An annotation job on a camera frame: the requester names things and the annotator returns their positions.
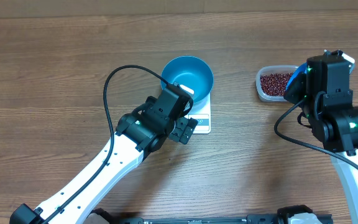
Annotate blue plastic measuring scoop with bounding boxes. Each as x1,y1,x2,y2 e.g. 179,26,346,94
286,63,307,90

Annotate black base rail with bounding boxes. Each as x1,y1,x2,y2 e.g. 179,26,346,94
109,214,283,224

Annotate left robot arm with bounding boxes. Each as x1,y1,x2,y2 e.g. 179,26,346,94
9,83,198,224

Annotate right black cable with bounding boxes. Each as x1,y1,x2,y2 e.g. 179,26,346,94
273,98,358,193

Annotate teal bowl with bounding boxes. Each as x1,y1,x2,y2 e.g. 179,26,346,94
161,55,214,104

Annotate white digital kitchen scale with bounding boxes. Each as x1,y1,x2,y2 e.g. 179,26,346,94
186,94,211,134

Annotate red beans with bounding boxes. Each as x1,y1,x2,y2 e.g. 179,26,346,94
260,73,292,96

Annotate clear plastic container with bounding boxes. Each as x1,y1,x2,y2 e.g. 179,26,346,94
255,65,298,102

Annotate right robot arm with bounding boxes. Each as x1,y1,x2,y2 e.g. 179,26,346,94
280,50,358,223

